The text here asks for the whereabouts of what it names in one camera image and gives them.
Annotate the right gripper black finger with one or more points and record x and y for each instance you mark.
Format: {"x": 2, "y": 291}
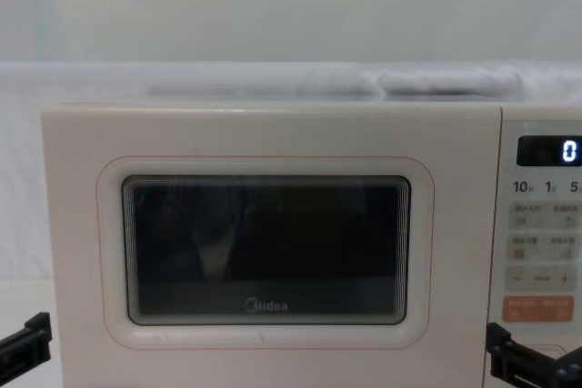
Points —
{"x": 494, "y": 338}

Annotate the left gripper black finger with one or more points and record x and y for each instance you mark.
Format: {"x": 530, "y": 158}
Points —
{"x": 32, "y": 334}

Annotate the white table cloth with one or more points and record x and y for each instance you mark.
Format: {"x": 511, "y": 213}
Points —
{"x": 18, "y": 301}

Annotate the oven control panel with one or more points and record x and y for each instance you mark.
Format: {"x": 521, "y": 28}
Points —
{"x": 541, "y": 233}

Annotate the cream microwave oven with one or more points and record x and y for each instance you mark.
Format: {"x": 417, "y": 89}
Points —
{"x": 273, "y": 133}

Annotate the white curtain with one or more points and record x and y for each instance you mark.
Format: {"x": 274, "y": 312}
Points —
{"x": 273, "y": 6}

